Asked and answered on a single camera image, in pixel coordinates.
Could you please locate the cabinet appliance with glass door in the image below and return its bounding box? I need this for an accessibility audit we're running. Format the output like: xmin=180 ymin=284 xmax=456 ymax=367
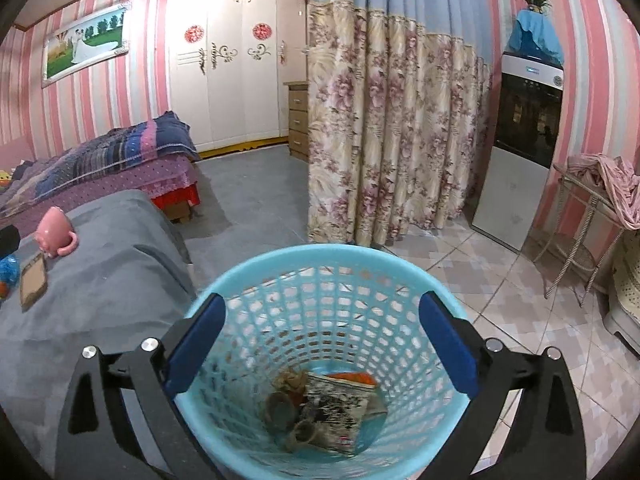
xmin=470 ymin=52 xmax=566 ymax=253

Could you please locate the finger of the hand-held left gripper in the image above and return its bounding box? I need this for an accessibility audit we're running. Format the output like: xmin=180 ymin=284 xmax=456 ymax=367
xmin=0 ymin=226 xmax=21 ymax=257

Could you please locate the bed with purple dotted sheet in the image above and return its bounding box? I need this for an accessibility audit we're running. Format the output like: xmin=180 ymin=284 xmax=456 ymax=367
xmin=0 ymin=110 xmax=203 ymax=233

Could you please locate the patterned snack packet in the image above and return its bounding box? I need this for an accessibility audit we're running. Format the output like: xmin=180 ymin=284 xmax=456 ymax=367
xmin=300 ymin=372 xmax=388 ymax=456

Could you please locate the framed wedding picture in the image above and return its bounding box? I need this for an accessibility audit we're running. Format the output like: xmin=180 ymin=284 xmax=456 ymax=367
xmin=41 ymin=2 xmax=132 ymax=88

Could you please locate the pink cloth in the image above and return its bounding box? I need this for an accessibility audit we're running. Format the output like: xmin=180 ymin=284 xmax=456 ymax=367
xmin=567 ymin=152 xmax=640 ymax=231

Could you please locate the pink pig cup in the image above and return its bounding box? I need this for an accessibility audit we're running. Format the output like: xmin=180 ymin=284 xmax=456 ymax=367
xmin=36 ymin=206 xmax=78 ymax=260

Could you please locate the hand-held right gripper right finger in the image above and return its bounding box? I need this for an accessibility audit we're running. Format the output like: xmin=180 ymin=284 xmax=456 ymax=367
xmin=419 ymin=290 xmax=587 ymax=480

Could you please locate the metal side table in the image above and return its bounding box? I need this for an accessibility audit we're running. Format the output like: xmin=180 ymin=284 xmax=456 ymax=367
xmin=532 ymin=162 xmax=628 ymax=306

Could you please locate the brown phone case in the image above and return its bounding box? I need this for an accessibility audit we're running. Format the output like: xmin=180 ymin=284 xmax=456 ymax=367
xmin=20 ymin=252 xmax=49 ymax=309

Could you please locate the cream cushioned chair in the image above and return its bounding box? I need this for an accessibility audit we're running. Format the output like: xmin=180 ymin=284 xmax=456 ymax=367
xmin=602 ymin=232 xmax=640 ymax=356

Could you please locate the blue cloth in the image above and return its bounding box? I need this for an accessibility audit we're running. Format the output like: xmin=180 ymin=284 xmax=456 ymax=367
xmin=504 ymin=8 xmax=566 ymax=68

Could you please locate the light blue plastic basket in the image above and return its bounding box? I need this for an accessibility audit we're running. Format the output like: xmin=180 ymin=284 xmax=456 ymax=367
xmin=182 ymin=244 xmax=481 ymax=480

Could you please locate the orange plastic bag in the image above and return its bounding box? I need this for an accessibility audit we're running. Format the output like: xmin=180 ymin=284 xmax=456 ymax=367
xmin=325 ymin=371 xmax=376 ymax=391

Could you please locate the white wardrobe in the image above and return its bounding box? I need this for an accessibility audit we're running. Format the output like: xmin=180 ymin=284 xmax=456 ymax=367
xmin=165 ymin=0 xmax=308 ymax=153

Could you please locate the blue floral curtain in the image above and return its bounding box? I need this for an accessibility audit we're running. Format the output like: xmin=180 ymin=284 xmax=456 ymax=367
xmin=300 ymin=0 xmax=493 ymax=248

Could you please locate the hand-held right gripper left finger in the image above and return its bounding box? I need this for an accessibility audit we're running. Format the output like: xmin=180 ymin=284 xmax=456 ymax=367
xmin=55 ymin=294 xmax=226 ymax=480

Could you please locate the striped patchwork quilt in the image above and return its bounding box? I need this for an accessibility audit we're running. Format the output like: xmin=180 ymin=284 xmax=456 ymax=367
xmin=0 ymin=111 xmax=201 ymax=211

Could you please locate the wooden desk with drawers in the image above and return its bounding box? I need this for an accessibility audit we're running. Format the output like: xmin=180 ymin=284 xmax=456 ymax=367
xmin=283 ymin=80 xmax=310 ymax=162

